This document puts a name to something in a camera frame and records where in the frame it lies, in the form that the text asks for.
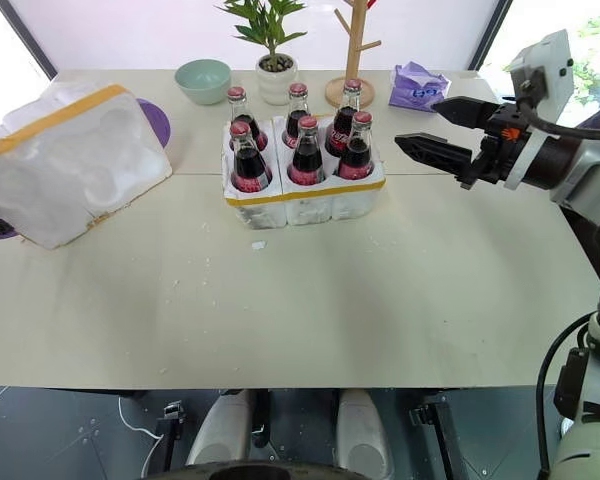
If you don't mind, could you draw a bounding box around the pale green bowl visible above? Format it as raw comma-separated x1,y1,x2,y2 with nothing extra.
174,58,232,106

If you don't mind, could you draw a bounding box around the white foam taped box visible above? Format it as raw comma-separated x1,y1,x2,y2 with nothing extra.
0,82,174,250

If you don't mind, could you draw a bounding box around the purple tissue pack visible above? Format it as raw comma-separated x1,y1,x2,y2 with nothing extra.
388,60,452,112

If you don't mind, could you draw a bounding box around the glass cola bottle red cap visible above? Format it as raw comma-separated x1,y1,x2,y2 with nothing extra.
287,115,326,186
227,85,270,151
337,111,376,181
281,82,312,150
229,121,274,194
324,78,364,159

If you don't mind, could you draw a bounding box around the white rounded robot leg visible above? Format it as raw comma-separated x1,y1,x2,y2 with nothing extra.
335,388,396,477
185,389,255,471

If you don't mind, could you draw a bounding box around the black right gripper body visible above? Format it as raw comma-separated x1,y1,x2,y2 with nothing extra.
471,103,532,187

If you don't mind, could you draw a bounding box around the thin white floor cable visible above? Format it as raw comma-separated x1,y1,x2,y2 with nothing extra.
116,393,165,454

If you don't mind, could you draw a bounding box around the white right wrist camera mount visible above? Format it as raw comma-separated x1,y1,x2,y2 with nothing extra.
502,28,576,191

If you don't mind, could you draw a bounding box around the white foam crate yellow tape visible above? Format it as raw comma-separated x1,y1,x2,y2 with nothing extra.
221,113,385,231

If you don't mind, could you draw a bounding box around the dark window frame bar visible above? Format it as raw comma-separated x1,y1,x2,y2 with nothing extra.
466,0,515,72
0,0,59,82

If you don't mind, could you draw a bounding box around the wooden mug tree stand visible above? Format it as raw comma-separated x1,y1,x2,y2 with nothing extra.
324,0,383,109

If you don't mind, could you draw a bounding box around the black table leg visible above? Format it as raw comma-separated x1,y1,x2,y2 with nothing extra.
408,392,474,480
142,398,187,472

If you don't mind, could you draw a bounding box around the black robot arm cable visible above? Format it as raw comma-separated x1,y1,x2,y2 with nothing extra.
535,310,600,475
517,77,600,142

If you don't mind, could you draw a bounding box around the green plant white pot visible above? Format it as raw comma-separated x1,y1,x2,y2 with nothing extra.
214,0,309,106

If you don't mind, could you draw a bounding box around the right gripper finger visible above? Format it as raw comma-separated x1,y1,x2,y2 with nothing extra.
431,97,502,130
393,131,477,190

